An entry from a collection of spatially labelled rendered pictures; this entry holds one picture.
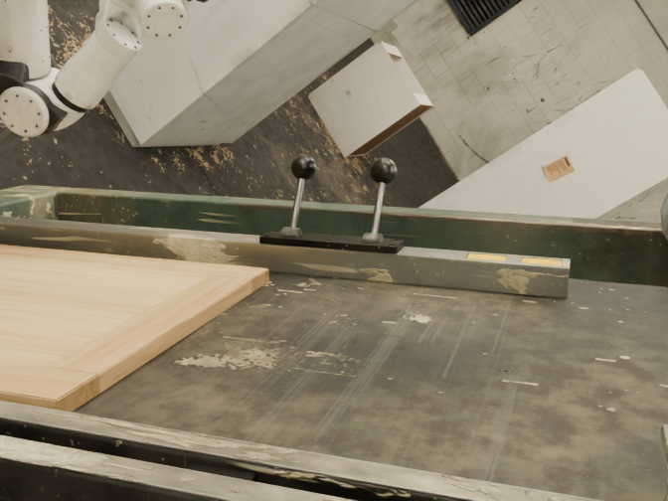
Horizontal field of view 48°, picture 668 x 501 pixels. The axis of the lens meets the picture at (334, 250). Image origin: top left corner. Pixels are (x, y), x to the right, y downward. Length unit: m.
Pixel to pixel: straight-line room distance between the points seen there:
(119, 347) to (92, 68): 0.55
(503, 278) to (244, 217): 0.53
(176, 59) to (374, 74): 2.66
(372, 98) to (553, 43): 3.46
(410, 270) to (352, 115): 4.94
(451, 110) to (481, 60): 0.65
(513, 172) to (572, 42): 4.57
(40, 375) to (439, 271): 0.52
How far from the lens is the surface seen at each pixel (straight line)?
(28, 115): 1.22
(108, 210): 1.47
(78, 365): 0.72
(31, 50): 1.22
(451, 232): 1.23
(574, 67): 8.84
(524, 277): 0.98
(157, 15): 1.10
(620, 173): 4.39
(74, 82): 1.20
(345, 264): 1.02
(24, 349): 0.79
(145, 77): 3.56
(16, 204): 1.46
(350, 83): 5.93
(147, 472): 0.42
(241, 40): 3.32
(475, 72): 8.97
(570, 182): 4.41
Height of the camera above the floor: 1.82
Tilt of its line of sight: 22 degrees down
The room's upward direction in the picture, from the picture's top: 57 degrees clockwise
